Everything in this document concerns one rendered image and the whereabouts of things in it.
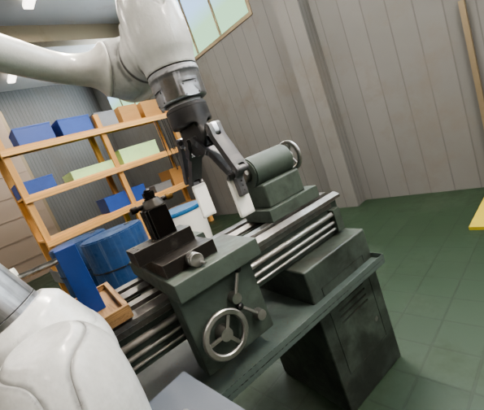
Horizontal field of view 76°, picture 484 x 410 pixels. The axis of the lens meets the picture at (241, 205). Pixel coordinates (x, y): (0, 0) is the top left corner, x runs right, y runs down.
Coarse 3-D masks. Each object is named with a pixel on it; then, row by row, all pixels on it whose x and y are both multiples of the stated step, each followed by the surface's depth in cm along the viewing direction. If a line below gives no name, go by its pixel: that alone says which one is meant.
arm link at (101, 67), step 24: (0, 48) 45; (24, 48) 49; (96, 48) 59; (24, 72) 50; (48, 72) 53; (72, 72) 57; (96, 72) 58; (120, 72) 59; (120, 96) 63; (144, 96) 66
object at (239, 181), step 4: (240, 164) 50; (244, 164) 50; (244, 168) 50; (240, 172) 50; (236, 176) 51; (240, 176) 51; (236, 180) 51; (240, 180) 51; (244, 180) 52; (236, 184) 51; (240, 184) 51; (244, 184) 52; (236, 188) 52; (240, 188) 51; (244, 188) 52; (240, 192) 52; (244, 192) 52; (248, 192) 52; (240, 196) 52
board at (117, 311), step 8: (104, 288) 118; (112, 288) 108; (104, 296) 110; (112, 296) 106; (120, 296) 98; (112, 304) 99; (120, 304) 93; (128, 304) 89; (104, 312) 95; (112, 312) 87; (120, 312) 88; (128, 312) 89; (112, 320) 87; (120, 320) 88; (112, 328) 87
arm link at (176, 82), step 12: (156, 72) 50; (168, 72) 50; (180, 72) 50; (192, 72) 52; (156, 84) 51; (168, 84) 50; (180, 84) 50; (192, 84) 52; (156, 96) 53; (168, 96) 51; (180, 96) 51; (192, 96) 52; (168, 108) 54
